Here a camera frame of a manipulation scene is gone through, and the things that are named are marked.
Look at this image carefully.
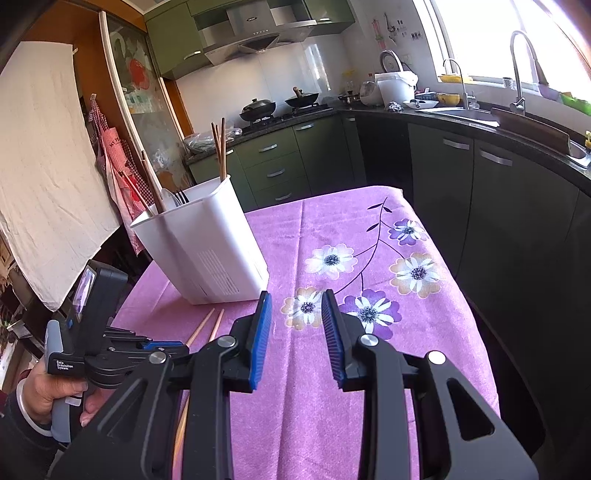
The wooden chopstick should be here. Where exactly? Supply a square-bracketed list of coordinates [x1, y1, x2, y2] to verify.
[211, 117, 228, 181]
[208, 309, 225, 342]
[185, 308, 215, 348]

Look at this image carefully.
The chrome kitchen faucet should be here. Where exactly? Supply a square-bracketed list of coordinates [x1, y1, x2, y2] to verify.
[508, 31, 541, 116]

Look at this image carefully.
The left hand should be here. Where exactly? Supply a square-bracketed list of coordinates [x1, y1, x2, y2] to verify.
[21, 359, 114, 427]

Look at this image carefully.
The white hanging cloth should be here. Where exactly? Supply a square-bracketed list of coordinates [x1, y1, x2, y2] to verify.
[1, 41, 120, 311]

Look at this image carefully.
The red checkered apron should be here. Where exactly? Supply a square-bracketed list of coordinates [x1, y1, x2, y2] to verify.
[89, 94, 146, 255]

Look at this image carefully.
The white plastic utensil holder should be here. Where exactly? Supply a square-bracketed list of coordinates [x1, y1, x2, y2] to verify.
[131, 178, 270, 305]

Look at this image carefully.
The pink floral tablecloth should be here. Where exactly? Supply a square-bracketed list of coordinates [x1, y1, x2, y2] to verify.
[112, 185, 502, 480]

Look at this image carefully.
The black plastic fork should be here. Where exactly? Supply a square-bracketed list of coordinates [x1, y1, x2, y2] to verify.
[172, 190, 189, 206]

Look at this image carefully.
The black wok with lid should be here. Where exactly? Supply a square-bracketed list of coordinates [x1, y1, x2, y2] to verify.
[239, 98, 276, 123]

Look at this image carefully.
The green drawer cabinet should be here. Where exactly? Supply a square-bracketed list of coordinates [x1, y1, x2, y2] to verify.
[187, 115, 352, 213]

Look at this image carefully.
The black wok on stove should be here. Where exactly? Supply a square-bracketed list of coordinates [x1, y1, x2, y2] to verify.
[286, 86, 318, 109]

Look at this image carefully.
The white rice cooker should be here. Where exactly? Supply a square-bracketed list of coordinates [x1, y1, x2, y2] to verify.
[360, 80, 383, 107]

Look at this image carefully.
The white plastic bucket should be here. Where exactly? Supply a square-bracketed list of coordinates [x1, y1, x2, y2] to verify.
[375, 71, 419, 106]

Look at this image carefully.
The steel range hood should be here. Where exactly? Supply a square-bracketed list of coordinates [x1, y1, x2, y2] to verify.
[193, 1, 317, 65]

